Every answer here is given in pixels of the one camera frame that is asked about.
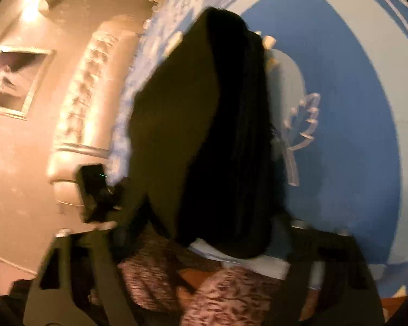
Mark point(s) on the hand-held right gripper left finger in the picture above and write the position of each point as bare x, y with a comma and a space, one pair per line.
136, 207

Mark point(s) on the glowing wall light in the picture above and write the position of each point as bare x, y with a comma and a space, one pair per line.
29, 1

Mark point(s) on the blue patterned bed sheet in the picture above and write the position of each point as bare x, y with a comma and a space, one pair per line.
353, 125

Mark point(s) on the person's patterned clothing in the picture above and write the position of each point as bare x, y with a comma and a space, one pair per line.
231, 298

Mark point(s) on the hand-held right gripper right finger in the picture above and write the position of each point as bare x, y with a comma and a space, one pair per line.
287, 231

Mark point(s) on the framed wall picture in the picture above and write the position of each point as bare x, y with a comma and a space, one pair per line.
10, 81

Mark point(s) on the white cloth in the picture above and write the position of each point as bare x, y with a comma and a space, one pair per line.
258, 266

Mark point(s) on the cream tufted headboard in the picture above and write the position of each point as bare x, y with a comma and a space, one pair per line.
88, 102

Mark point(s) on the black pants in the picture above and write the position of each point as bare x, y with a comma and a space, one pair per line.
207, 125

